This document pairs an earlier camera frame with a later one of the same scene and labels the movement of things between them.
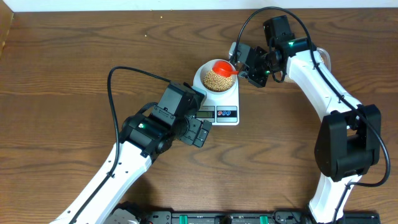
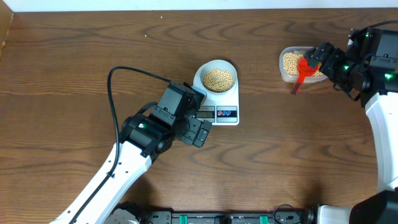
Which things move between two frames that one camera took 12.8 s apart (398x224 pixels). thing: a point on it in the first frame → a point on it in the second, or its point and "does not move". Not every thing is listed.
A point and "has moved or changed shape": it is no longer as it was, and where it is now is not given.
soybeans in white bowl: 214,82 does not move
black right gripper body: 263,68 → 341,70
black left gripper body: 190,136 does not move
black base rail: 249,217 does not move
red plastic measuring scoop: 224,68 has moved or changed shape
